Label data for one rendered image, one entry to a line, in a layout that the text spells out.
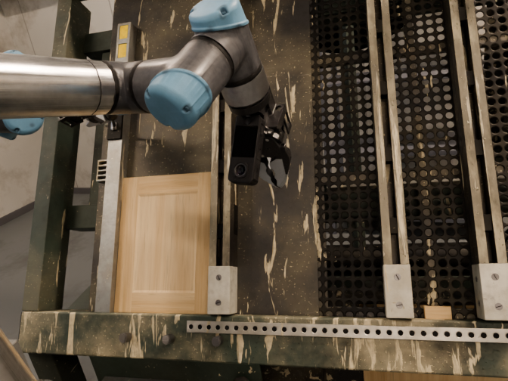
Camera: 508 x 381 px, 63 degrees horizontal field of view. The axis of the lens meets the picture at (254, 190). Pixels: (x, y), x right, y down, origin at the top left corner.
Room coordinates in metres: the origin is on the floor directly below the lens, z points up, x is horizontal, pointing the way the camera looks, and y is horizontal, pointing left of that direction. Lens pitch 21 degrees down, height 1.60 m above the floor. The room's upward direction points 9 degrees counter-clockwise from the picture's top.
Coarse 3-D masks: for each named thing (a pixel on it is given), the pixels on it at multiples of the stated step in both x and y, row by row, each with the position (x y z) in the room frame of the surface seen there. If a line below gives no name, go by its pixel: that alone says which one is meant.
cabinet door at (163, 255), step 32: (128, 192) 1.23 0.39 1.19; (160, 192) 1.20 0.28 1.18; (192, 192) 1.17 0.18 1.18; (128, 224) 1.17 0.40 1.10; (160, 224) 1.14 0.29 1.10; (192, 224) 1.11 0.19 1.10; (128, 256) 1.12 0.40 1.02; (160, 256) 1.09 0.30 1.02; (192, 256) 1.06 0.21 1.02; (128, 288) 1.06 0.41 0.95; (160, 288) 1.04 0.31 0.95; (192, 288) 1.01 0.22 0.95
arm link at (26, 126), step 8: (0, 120) 0.84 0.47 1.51; (8, 120) 0.83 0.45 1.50; (16, 120) 0.84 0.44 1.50; (24, 120) 0.85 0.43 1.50; (32, 120) 0.85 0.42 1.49; (40, 120) 0.86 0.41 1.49; (0, 128) 0.84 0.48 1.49; (8, 128) 0.84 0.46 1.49; (16, 128) 0.83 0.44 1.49; (24, 128) 0.84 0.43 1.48; (32, 128) 0.85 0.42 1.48; (40, 128) 0.87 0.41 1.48
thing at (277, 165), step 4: (272, 160) 0.71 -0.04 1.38; (276, 160) 0.70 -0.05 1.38; (280, 160) 0.70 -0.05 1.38; (272, 164) 0.71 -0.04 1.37; (276, 164) 0.71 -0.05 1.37; (280, 164) 0.70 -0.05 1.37; (272, 168) 0.72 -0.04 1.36; (276, 168) 0.71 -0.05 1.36; (280, 168) 0.71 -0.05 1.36; (276, 172) 0.72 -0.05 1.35; (280, 172) 0.71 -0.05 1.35; (284, 172) 0.71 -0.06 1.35; (288, 172) 0.73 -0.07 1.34; (276, 176) 0.72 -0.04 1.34; (280, 176) 0.72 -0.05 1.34; (284, 176) 0.72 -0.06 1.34; (280, 180) 0.73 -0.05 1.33; (284, 180) 0.73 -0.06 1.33; (276, 184) 0.74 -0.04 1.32; (280, 184) 0.74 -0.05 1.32
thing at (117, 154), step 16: (128, 32) 1.52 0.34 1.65; (128, 48) 1.49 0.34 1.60; (128, 128) 1.36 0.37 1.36; (112, 144) 1.31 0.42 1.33; (128, 144) 1.34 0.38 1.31; (112, 160) 1.28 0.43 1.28; (112, 176) 1.25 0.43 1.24; (112, 192) 1.22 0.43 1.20; (112, 208) 1.19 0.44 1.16; (112, 224) 1.17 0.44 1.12; (112, 240) 1.14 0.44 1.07; (112, 256) 1.11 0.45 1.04; (112, 272) 1.08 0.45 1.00; (112, 288) 1.06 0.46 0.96; (96, 304) 1.05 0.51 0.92; (112, 304) 1.04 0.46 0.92
